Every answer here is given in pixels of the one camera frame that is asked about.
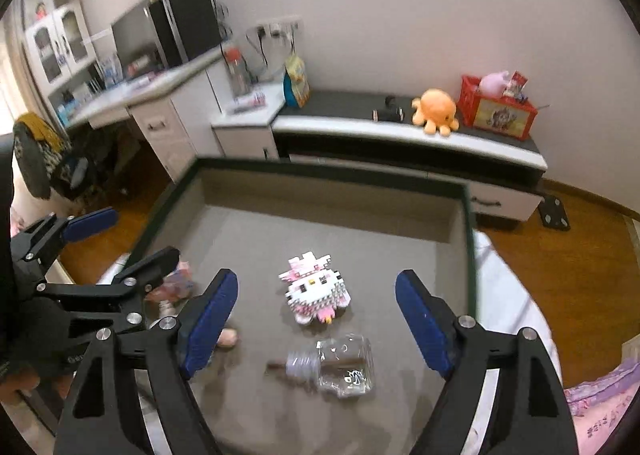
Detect pink plush toy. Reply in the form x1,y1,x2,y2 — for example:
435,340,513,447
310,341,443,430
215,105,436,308
479,70,511,96

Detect beige curtain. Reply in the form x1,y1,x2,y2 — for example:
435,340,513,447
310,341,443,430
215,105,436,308
0,10,31,130

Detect white wall outlet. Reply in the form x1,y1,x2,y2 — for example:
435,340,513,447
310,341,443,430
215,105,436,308
255,15,305,38

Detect black computer tower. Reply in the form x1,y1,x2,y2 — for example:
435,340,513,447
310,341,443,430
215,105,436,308
147,0,223,68

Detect red snack packet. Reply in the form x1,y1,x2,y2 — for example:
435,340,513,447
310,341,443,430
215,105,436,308
505,71,530,100

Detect black floor scale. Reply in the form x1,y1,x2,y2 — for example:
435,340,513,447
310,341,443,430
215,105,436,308
537,194,572,232

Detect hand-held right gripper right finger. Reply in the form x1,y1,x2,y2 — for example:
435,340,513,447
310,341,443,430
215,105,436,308
395,269,581,455

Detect blue yellow snack bag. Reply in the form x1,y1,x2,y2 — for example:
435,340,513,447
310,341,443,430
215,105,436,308
283,55,311,109

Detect white hutch cabinet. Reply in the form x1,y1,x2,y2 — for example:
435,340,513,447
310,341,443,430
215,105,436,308
22,0,101,100

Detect computer monitor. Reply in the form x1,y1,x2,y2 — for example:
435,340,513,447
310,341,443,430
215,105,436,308
111,0,166,70

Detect chair with clothes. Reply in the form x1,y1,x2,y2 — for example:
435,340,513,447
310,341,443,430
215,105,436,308
12,112,101,200

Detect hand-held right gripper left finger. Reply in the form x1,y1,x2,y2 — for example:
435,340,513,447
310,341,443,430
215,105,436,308
52,269,239,455

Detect white corner cabinet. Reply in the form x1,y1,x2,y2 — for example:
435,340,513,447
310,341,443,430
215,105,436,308
211,82,287,160

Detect pink storage box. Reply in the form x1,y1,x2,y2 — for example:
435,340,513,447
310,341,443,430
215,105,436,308
97,157,478,455

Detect black power cables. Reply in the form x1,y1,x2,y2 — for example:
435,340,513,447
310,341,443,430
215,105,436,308
245,27,296,82

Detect small black device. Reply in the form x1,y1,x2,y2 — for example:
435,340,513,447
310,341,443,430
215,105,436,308
371,96,405,124

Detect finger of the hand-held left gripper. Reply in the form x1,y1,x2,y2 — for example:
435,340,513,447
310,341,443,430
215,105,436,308
35,246,182,336
10,207,119,282

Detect person's left forearm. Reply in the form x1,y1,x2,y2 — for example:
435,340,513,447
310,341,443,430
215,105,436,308
0,369,42,405

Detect red plastic crate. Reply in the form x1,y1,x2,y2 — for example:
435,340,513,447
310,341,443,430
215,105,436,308
459,75,538,142

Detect low black white cabinet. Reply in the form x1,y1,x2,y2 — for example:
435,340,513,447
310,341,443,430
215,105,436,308
272,90,548,236

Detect pink printed blanket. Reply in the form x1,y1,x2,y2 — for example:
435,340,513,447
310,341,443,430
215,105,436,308
562,365,637,455

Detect pink block cat figure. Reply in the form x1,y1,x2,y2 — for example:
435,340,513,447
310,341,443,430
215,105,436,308
278,251,352,326

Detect flat pink packet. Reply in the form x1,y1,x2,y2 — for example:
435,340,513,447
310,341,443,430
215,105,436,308
232,91,266,114

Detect clear glass bottle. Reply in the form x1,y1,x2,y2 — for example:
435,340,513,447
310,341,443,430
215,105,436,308
265,333,376,399

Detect orange octopus plush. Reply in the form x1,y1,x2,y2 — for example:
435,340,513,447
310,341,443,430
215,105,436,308
411,88,459,136

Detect white desk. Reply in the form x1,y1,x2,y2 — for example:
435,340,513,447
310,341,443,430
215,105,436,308
62,42,236,183

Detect red cap plastic bottle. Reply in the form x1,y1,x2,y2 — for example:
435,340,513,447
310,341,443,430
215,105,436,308
223,47,251,98

